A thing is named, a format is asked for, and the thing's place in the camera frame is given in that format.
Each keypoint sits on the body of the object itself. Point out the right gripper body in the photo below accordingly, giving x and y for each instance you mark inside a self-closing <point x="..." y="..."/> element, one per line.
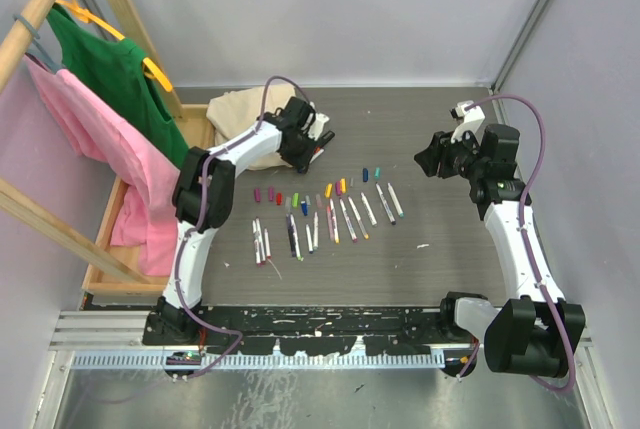
<point x="458" y="158"/>

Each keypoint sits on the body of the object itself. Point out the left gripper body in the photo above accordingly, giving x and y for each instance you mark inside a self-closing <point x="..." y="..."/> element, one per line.
<point x="299" y="156"/>

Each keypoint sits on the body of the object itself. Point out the teal cap white marker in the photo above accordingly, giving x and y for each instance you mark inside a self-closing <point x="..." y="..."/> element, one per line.
<point x="395" y="200"/>

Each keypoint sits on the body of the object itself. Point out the dark purple clear pen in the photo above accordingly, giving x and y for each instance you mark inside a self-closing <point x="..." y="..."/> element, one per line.
<point x="290" y="235"/>

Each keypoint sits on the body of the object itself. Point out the grey end white marker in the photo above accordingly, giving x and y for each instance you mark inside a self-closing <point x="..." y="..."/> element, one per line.
<point x="315" y="232"/>

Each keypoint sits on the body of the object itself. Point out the lilac pen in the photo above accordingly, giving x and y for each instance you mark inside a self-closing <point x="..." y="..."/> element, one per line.
<point x="330" y="223"/>

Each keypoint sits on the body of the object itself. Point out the grey cap white marker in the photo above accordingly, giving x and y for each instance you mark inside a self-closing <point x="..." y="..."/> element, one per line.
<point x="368" y="209"/>

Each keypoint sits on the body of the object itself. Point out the green cap rainbow pen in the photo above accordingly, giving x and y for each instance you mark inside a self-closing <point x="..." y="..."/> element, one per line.
<point x="295" y="236"/>

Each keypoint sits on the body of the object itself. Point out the blue end white marker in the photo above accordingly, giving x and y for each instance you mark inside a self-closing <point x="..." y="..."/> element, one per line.
<point x="309" y="239"/>

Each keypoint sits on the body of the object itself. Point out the red cap white pen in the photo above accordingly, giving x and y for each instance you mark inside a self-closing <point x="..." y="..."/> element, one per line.
<point x="267" y="245"/>

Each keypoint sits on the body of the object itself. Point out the yellow end rainbow pen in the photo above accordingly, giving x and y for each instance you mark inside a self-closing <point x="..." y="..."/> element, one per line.
<point x="333" y="216"/>

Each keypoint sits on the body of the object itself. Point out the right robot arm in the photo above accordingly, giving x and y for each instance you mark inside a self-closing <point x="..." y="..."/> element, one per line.
<point x="536" y="332"/>

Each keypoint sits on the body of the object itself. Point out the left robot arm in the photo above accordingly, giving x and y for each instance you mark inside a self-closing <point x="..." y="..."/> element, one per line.
<point x="203" y="198"/>

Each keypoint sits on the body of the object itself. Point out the orange black highlighter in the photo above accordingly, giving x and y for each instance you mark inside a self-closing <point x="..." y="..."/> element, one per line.
<point x="324" y="140"/>

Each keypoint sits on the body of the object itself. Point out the beige folded cloth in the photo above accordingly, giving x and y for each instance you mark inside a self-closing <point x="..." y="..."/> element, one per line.
<point x="236" y="111"/>

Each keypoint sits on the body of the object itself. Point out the wooden clothes rack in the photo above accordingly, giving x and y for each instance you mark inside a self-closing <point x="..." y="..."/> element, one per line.
<point x="113" y="270"/>

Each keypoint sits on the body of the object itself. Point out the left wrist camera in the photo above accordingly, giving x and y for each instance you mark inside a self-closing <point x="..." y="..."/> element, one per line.
<point x="316" y="128"/>

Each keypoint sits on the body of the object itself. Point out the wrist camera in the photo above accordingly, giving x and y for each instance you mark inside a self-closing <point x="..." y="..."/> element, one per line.
<point x="316" y="128"/>
<point x="469" y="116"/>

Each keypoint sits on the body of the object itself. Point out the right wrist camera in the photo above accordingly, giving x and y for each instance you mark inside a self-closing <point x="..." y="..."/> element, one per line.
<point x="469" y="116"/>

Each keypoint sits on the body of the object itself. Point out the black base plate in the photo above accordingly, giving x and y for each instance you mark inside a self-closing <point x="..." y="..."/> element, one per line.
<point x="309" y="330"/>

